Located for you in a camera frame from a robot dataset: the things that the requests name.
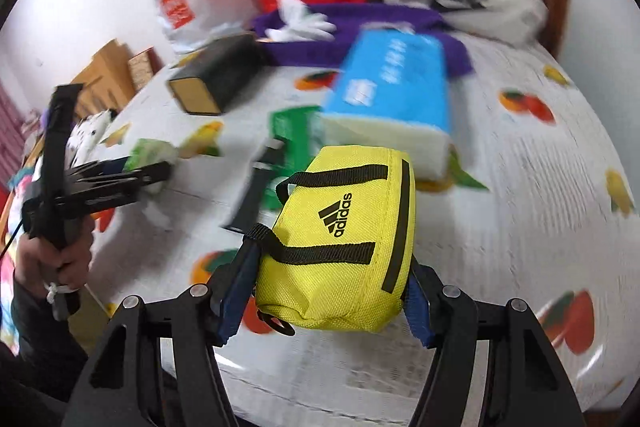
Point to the green white soft packet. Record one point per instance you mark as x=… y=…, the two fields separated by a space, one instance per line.
x=150 y=152

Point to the purple cloth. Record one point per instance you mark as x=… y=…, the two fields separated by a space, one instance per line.
x=350 y=22

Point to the yellow pouch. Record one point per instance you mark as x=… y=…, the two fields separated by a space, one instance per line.
x=340 y=257

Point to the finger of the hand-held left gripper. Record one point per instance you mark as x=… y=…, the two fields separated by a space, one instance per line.
x=130 y=182

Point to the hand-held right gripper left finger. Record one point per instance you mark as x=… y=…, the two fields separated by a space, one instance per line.
x=240 y=292

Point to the black box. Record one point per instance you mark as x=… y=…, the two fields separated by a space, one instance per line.
x=220 y=67

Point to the pink curtain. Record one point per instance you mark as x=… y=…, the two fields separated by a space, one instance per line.
x=9 y=122

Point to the person's left hand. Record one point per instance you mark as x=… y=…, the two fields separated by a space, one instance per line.
x=37 y=269

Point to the wooden furniture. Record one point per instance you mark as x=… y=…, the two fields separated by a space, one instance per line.
x=107 y=72

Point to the person's left forearm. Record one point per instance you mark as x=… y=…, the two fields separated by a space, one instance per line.
x=40 y=347

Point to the blue tissue pack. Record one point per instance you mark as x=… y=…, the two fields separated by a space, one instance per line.
x=390 y=87

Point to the fruit print bedsheet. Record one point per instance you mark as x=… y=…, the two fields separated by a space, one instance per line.
x=525 y=207

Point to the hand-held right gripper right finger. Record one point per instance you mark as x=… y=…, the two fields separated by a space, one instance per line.
x=417 y=312

